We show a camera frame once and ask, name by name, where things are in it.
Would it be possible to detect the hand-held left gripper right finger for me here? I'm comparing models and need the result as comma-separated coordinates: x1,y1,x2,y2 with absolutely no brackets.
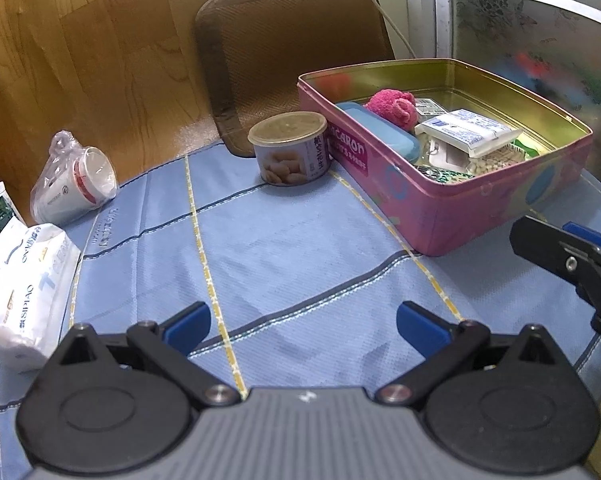
375,301,576,409

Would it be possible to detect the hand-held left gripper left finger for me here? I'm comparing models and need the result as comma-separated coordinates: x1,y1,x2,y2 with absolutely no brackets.
45,301,242,409

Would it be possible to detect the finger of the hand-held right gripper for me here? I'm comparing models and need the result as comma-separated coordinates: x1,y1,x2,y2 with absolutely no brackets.
510,215,601,346

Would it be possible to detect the pink tin box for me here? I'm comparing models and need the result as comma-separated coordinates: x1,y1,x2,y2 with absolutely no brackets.
297,58,594,257

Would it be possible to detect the pink plush toy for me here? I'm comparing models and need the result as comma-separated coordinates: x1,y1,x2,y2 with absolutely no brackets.
364,89,417,130

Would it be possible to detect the beige patterned pouch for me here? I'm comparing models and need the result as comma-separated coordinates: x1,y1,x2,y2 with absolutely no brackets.
467,142,523,173

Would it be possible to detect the green patterned packet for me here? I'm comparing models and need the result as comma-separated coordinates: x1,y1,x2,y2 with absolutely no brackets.
415,160,476,183

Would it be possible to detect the blue checked tablecloth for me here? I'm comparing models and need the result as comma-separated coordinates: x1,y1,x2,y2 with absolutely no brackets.
0,137,601,480

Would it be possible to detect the white plastic item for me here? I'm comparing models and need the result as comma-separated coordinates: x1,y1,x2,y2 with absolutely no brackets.
427,137,468,171

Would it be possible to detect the white packet with blue print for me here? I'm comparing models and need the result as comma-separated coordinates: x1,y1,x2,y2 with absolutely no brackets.
415,108,523,157

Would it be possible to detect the white tissue pack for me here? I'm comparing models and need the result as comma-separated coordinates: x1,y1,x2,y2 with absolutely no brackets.
0,215,82,373

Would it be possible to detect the bagged stack of paper cups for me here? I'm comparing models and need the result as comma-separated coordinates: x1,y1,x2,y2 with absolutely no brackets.
29,130,120,226

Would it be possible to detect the round snack can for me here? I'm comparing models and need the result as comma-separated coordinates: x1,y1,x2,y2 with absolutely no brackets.
248,112,331,187

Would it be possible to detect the blue lidded container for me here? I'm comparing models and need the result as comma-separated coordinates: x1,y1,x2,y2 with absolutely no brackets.
336,101,422,161

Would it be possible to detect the green and white carton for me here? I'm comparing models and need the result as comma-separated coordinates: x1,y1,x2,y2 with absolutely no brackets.
0,181,26,241

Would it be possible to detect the frosted glass sliding door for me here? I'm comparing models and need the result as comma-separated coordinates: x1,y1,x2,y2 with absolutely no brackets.
403,0,601,181

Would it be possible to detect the white cable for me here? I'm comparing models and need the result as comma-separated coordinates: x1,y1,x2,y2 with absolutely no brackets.
349,0,416,58

